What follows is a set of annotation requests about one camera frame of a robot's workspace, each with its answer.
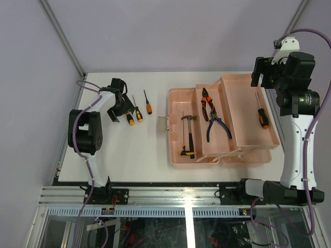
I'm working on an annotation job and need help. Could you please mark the long black orange screwdriver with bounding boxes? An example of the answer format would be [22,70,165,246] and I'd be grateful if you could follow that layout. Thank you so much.
[255,92,269,129]

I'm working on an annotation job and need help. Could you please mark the pink plastic tool box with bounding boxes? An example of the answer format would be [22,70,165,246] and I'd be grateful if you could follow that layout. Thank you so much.
[158,74,280,168]

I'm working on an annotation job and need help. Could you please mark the claw hammer black handle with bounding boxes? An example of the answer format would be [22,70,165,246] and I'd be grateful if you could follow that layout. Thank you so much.
[179,115,196,159]

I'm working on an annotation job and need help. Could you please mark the orange black pliers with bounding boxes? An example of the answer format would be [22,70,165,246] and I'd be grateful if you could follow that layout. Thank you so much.
[201,87,217,122]

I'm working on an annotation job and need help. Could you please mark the blue handled cutting pliers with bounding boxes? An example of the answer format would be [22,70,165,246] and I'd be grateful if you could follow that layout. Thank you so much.
[206,105,233,143]

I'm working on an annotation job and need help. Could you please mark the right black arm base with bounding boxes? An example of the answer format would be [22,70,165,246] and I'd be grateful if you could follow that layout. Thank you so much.
[214,178,265,206]

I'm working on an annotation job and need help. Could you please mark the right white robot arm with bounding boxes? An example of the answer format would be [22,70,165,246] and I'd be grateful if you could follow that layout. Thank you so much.
[235,52,325,206]

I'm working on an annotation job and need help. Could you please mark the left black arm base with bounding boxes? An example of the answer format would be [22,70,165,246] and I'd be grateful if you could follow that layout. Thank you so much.
[79,179,129,206]

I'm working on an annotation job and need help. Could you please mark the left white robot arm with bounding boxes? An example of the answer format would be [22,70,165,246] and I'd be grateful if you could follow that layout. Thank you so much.
[68,78,134,206]

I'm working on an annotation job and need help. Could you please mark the orange handled black screwdriver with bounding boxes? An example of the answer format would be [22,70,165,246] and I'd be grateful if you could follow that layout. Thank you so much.
[144,90,153,115]

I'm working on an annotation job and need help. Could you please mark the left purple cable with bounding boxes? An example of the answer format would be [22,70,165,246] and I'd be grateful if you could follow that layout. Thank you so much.
[71,79,109,248]

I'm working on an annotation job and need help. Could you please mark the purple cable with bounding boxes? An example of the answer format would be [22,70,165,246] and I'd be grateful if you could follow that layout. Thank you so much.
[71,79,109,248]
[249,28,331,246]

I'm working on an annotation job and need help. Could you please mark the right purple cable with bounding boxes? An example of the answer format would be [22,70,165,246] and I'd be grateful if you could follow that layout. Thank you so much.
[249,28,331,246]

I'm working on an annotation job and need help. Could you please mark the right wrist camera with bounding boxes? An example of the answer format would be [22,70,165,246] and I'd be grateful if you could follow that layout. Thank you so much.
[272,37,299,65]

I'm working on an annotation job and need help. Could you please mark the right aluminium frame post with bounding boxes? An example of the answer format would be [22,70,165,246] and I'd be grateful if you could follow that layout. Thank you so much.
[284,0,311,35]

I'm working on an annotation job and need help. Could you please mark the aluminium frame post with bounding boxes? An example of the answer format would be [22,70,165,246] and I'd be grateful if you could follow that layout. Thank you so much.
[284,0,311,35]
[38,0,86,78]

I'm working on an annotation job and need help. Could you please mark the aluminium mounting rail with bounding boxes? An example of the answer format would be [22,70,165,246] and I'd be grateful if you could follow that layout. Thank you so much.
[39,185,221,207]

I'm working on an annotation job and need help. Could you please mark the slotted cable duct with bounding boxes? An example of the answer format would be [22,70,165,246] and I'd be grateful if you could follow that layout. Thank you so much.
[48,207,250,218]

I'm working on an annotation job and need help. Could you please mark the left aluminium frame post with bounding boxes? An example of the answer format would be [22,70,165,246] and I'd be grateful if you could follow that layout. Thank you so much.
[38,0,86,78]

